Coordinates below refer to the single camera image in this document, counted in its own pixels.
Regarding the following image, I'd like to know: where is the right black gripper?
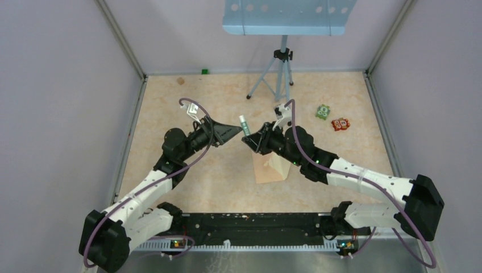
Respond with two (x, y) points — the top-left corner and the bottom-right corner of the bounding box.
(243, 121), (303, 167)

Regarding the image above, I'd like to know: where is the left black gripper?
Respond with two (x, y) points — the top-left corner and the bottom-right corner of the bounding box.
(180, 114), (243, 162)

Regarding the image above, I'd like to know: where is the green white glue stick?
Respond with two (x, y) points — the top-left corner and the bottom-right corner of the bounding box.
(239, 115), (251, 136)

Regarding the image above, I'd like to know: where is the peach envelope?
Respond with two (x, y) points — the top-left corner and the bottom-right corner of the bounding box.
(252, 152), (277, 184)

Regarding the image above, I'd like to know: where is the cream paper letter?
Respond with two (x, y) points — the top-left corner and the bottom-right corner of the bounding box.
(268, 153), (291, 181)

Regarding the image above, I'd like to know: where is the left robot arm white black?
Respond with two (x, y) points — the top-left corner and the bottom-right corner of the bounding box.
(78, 115), (242, 272)

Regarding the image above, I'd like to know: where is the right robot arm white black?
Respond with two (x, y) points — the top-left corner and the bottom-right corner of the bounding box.
(242, 122), (444, 242)

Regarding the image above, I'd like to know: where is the green toy block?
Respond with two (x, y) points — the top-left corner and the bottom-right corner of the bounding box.
(315, 104), (331, 121)

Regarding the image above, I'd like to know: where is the red toy block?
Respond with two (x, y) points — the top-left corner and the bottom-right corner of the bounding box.
(331, 118), (351, 131)

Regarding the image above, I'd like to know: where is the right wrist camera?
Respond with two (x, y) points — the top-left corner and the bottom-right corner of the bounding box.
(273, 104), (292, 129)

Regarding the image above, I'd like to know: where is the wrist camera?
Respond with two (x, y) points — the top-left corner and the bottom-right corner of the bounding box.
(273, 104), (292, 129)
(180, 102), (201, 124)

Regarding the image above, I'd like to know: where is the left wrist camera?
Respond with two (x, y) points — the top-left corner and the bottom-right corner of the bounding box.
(180, 102), (201, 124)

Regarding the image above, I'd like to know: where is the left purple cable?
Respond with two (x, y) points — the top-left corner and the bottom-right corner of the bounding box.
(82, 98), (215, 269)

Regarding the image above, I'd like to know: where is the purple cable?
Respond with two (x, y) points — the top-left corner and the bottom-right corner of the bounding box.
(82, 98), (215, 269)
(284, 99), (438, 270)

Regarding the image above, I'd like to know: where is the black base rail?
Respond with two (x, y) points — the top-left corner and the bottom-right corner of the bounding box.
(160, 213), (372, 247)

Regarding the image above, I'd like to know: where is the white cable duct strip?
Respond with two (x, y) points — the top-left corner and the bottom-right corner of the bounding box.
(135, 239), (340, 253)

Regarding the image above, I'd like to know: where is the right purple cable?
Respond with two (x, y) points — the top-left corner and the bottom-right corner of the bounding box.
(284, 99), (438, 270)

